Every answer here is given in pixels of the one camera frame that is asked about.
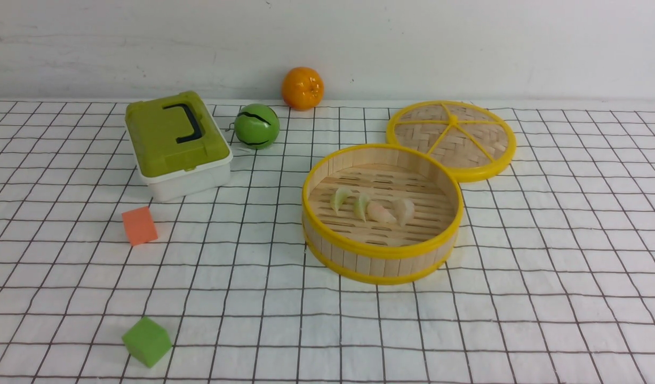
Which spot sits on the green dumpling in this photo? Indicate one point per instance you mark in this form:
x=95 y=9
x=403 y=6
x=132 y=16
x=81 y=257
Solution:
x=339 y=197
x=360 y=206

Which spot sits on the pink dumpling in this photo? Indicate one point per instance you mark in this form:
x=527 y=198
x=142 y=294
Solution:
x=404 y=210
x=378 y=213

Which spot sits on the bamboo steamer tray yellow rim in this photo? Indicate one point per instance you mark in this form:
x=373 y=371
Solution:
x=372 y=252

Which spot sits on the bamboo steamer lid yellow rim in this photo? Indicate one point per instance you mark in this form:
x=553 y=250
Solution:
x=473 y=143

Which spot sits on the green toy watermelon ball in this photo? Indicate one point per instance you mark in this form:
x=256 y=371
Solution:
x=257 y=126

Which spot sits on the orange toy fruit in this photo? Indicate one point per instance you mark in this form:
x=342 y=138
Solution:
x=302 y=88

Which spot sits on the green lidded storage box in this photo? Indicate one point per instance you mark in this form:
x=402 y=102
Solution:
x=177 y=145

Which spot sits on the orange foam cube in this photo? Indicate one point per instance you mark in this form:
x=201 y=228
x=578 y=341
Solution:
x=139 y=226

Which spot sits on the green foam cube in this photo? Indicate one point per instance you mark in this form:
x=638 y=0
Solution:
x=147 y=341

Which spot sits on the white grid tablecloth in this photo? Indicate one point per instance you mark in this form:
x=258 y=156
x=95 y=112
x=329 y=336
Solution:
x=552 y=279

